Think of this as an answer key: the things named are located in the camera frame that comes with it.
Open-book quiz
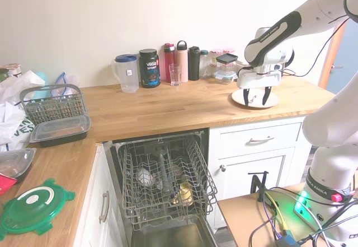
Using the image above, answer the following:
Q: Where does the teal plastic item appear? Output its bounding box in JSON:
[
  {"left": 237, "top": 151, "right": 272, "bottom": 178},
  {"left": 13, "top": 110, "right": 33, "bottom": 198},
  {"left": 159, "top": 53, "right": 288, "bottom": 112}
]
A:
[{"left": 35, "top": 71, "right": 50, "bottom": 87}]

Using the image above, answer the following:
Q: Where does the red packet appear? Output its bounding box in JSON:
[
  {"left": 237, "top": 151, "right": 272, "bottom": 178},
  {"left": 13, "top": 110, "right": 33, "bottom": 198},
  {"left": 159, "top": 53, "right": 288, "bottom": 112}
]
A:
[{"left": 0, "top": 173, "right": 17, "bottom": 198}]

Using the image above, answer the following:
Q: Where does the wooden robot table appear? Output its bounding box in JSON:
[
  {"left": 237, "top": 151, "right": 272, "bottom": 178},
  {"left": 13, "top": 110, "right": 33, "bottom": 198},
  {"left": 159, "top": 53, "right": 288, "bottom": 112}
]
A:
[{"left": 217, "top": 182, "right": 358, "bottom": 247}]

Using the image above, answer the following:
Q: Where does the grey wire dishwasher rack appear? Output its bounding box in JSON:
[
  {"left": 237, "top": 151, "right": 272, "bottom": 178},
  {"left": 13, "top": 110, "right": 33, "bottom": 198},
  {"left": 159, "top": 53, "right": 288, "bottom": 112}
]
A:
[{"left": 118, "top": 134, "right": 219, "bottom": 232}]

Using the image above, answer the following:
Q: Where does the glass container blue clip lid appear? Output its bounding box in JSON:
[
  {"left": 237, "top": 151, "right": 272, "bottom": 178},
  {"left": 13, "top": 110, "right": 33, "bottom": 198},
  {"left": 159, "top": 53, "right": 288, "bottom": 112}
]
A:
[{"left": 214, "top": 69, "right": 238, "bottom": 85}]

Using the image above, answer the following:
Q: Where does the green round container lid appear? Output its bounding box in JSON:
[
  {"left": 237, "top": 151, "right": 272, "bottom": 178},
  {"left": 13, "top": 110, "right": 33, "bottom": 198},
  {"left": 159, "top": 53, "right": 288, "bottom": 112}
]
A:
[{"left": 0, "top": 177, "right": 77, "bottom": 236}]

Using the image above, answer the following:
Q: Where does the beige round plate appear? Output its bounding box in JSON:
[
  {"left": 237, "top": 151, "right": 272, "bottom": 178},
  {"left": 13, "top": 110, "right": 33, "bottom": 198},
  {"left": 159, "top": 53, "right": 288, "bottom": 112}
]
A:
[{"left": 231, "top": 88, "right": 280, "bottom": 110}]

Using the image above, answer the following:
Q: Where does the clear bottle green cap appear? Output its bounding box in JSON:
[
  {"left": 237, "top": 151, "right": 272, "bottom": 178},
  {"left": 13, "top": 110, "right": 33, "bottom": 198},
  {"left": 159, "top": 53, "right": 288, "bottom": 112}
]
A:
[{"left": 200, "top": 49, "right": 210, "bottom": 80}]

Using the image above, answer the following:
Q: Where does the black table clamp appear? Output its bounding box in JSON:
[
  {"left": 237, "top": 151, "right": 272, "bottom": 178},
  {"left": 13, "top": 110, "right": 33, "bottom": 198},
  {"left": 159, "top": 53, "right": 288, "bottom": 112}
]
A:
[{"left": 247, "top": 170, "right": 270, "bottom": 203}]

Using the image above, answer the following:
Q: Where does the yellow cup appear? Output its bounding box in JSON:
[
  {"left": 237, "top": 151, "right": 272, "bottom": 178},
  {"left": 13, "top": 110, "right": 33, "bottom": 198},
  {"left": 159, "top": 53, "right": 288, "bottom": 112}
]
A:
[{"left": 171, "top": 181, "right": 194, "bottom": 206}]

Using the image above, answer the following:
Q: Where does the purple cable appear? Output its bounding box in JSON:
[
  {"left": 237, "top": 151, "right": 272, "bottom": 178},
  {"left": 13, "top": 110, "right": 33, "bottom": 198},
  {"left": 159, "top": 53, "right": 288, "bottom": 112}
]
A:
[{"left": 262, "top": 199, "right": 282, "bottom": 241}]

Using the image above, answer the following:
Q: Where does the pink bottle black cap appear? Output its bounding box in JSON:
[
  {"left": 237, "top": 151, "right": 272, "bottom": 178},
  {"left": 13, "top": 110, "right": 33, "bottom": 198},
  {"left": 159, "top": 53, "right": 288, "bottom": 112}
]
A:
[{"left": 175, "top": 40, "right": 189, "bottom": 83}]

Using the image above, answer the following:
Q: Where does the white cabinet drawer front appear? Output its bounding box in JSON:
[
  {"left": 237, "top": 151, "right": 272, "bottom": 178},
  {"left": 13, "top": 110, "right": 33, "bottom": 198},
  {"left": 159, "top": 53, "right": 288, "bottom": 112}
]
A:
[{"left": 219, "top": 122, "right": 303, "bottom": 153}]

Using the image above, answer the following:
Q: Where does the grey dishwasher spray tube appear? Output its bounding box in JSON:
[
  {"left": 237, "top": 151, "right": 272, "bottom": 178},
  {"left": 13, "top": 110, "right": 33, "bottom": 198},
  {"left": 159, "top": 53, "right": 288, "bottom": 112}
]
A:
[{"left": 155, "top": 149, "right": 172, "bottom": 195}]

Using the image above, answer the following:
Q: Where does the clear drinking glass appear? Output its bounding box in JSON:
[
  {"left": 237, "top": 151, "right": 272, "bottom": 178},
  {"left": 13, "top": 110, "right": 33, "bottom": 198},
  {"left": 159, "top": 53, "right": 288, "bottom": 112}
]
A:
[{"left": 168, "top": 63, "right": 183, "bottom": 87}]

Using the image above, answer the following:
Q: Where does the black base cable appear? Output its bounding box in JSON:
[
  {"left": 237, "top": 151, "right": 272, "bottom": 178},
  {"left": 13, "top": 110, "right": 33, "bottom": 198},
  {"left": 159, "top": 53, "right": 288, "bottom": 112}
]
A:
[{"left": 264, "top": 185, "right": 331, "bottom": 231}]

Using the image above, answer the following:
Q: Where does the yellow cable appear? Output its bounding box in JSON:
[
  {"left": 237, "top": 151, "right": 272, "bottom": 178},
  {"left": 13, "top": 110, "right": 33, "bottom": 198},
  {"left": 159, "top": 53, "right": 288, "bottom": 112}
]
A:
[{"left": 263, "top": 190, "right": 290, "bottom": 232}]

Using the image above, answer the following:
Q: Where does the black shaker bottle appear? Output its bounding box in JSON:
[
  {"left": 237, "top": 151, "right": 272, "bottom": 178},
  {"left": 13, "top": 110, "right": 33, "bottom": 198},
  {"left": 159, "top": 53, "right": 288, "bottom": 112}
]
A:
[{"left": 187, "top": 46, "right": 202, "bottom": 81}]

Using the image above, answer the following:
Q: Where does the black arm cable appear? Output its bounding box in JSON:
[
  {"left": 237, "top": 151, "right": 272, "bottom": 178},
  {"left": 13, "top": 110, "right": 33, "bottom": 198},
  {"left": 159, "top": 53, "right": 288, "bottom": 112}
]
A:
[{"left": 280, "top": 0, "right": 358, "bottom": 78}]

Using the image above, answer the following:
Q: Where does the silver drawer handle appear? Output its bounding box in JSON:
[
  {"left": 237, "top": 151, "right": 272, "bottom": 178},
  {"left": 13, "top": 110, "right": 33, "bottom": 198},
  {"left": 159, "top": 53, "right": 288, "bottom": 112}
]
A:
[{"left": 249, "top": 136, "right": 275, "bottom": 145}]

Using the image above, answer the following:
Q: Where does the black Vega protein tub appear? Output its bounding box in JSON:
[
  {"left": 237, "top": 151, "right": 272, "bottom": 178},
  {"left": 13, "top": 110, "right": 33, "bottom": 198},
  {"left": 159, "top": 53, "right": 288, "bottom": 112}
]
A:
[{"left": 138, "top": 48, "right": 162, "bottom": 89}]

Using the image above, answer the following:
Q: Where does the wooden door frame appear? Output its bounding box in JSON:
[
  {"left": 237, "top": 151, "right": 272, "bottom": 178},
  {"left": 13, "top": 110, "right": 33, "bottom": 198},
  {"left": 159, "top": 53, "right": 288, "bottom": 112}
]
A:
[{"left": 318, "top": 22, "right": 347, "bottom": 90}]

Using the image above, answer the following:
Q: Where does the grey cabinet bar handle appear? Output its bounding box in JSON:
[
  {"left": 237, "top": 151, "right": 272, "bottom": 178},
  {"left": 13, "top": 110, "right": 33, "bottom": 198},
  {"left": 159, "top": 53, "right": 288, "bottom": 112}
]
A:
[{"left": 98, "top": 190, "right": 111, "bottom": 225}]

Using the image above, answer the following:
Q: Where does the clear zip bag blue seal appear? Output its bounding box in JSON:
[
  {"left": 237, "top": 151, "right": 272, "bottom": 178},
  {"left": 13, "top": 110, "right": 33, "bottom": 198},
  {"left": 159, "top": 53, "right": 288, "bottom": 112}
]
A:
[{"left": 49, "top": 71, "right": 82, "bottom": 98}]

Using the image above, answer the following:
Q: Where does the grey cable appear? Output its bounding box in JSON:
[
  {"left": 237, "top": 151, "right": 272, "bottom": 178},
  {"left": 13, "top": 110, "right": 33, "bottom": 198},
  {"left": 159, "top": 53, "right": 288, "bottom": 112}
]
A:
[{"left": 248, "top": 216, "right": 280, "bottom": 247}]

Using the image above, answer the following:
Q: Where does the white cabinet door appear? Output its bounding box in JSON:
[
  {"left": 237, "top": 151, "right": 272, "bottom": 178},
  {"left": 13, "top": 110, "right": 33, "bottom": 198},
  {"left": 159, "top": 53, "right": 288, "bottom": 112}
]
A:
[{"left": 217, "top": 147, "right": 296, "bottom": 229}]

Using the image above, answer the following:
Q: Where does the white plastic shopping bag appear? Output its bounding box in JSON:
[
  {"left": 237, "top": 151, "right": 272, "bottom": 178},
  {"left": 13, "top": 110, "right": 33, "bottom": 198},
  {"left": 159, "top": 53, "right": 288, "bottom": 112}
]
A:
[{"left": 0, "top": 70, "right": 46, "bottom": 153}]

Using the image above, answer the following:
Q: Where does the clear pitcher blue lid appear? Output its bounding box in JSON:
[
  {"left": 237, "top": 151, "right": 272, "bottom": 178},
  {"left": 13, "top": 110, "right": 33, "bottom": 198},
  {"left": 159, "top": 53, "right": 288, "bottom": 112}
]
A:
[{"left": 111, "top": 54, "right": 139, "bottom": 94}]

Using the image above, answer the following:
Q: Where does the blue electronics box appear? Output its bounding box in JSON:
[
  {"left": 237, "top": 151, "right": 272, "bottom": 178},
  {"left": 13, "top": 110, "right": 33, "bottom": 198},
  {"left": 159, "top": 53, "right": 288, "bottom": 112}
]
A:
[{"left": 275, "top": 229, "right": 298, "bottom": 247}]

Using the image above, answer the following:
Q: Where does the dishwasher door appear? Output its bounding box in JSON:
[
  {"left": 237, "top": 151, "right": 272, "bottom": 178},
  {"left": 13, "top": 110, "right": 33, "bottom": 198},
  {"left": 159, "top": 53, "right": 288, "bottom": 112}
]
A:
[{"left": 130, "top": 222, "right": 218, "bottom": 247}]

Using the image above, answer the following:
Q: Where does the white cabinet with bar handle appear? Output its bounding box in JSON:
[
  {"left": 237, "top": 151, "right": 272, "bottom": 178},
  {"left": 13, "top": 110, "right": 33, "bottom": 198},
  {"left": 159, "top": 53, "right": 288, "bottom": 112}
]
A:
[{"left": 73, "top": 142, "right": 127, "bottom": 247}]

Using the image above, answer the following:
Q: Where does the blue door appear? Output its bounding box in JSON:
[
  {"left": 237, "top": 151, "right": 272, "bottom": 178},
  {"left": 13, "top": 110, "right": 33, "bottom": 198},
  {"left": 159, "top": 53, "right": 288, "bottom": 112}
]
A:
[{"left": 326, "top": 20, "right": 358, "bottom": 94}]

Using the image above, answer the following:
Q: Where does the grey cutlery basket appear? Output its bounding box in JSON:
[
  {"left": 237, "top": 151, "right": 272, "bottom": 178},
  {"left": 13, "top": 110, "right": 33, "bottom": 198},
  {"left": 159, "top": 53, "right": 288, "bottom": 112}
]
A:
[{"left": 19, "top": 83, "right": 87, "bottom": 127}]

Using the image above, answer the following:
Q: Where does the clear canister black lid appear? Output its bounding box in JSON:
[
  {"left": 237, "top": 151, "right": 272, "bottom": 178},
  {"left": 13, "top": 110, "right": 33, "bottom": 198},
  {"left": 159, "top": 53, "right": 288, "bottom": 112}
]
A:
[{"left": 215, "top": 52, "right": 238, "bottom": 73}]

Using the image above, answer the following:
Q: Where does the black takeout container clear lid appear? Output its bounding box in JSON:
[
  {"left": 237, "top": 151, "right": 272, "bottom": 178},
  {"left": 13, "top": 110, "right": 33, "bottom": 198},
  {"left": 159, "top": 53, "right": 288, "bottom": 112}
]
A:
[
  {"left": 29, "top": 115, "right": 92, "bottom": 148},
  {"left": 0, "top": 147, "right": 37, "bottom": 185}
]

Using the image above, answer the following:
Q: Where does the white mug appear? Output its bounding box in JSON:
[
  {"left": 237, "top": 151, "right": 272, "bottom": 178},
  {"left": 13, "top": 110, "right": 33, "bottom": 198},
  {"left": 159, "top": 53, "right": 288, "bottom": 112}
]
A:
[{"left": 136, "top": 166, "right": 155, "bottom": 187}]

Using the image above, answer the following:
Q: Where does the dark red water bottle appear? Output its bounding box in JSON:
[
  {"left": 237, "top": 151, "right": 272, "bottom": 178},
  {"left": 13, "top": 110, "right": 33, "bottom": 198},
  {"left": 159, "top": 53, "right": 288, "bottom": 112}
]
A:
[{"left": 163, "top": 43, "right": 176, "bottom": 83}]

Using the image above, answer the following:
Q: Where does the jar with red checked lid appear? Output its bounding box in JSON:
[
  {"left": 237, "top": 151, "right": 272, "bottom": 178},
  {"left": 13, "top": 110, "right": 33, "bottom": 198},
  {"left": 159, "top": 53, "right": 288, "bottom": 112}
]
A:
[{"left": 208, "top": 48, "right": 236, "bottom": 77}]

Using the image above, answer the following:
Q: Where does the jar with beige lid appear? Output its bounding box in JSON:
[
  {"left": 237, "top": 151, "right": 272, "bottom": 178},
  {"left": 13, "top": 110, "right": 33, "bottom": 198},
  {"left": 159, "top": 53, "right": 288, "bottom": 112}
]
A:
[{"left": 0, "top": 63, "right": 23, "bottom": 80}]

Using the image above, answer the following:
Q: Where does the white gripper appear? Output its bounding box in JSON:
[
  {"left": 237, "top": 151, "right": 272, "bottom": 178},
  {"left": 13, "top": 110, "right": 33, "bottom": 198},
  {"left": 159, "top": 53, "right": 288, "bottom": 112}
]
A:
[{"left": 237, "top": 67, "right": 282, "bottom": 108}]

